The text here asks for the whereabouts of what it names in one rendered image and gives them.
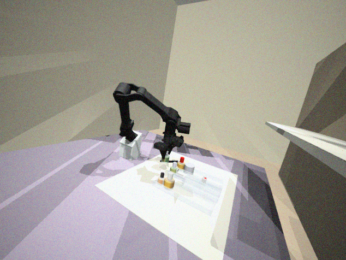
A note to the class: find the tan jar with white cap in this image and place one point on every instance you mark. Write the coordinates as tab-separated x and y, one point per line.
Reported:
169	180

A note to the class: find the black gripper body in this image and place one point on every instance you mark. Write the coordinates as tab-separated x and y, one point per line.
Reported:
163	146

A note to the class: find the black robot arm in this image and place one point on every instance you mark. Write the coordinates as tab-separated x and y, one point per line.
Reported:
169	115

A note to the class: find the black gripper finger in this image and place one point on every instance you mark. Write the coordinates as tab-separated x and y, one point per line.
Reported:
163	153
170	147

